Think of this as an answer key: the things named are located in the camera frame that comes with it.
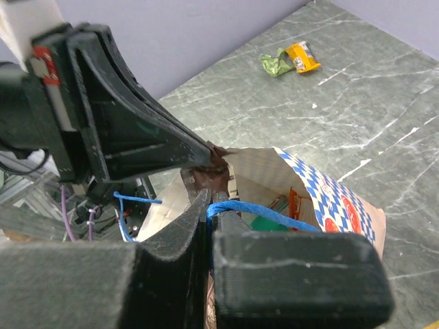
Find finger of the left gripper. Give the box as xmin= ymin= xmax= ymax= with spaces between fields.
xmin=67 ymin=24 xmax=211 ymax=182

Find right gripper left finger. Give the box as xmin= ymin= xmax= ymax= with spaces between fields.
xmin=1 ymin=190 xmax=211 ymax=328

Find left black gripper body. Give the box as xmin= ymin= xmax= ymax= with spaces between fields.
xmin=1 ymin=22 xmax=113 ymax=184

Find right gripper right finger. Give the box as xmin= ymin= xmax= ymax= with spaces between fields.
xmin=211 ymin=193 xmax=394 ymax=328

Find checkered paper bag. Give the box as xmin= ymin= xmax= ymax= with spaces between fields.
xmin=137 ymin=147 xmax=386 ymax=328

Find brown snack bag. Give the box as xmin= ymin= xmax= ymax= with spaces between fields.
xmin=180 ymin=142 xmax=230 ymax=203

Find green snack packet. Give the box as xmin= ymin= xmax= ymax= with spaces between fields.
xmin=260 ymin=48 xmax=295 ymax=77

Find yellow snack bar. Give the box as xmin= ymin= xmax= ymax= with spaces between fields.
xmin=285 ymin=41 xmax=321 ymax=74

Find orange snack packet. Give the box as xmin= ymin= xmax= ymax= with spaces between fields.
xmin=289 ymin=188 xmax=320 ymax=229

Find teal snack packet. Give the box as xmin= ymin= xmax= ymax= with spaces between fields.
xmin=248 ymin=195 xmax=299 ymax=232

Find loose wires under table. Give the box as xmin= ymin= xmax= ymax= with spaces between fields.
xmin=60 ymin=184 xmax=145 ymax=243

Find aluminium rail frame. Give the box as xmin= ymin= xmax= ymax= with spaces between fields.
xmin=0 ymin=150 xmax=158 ymax=243

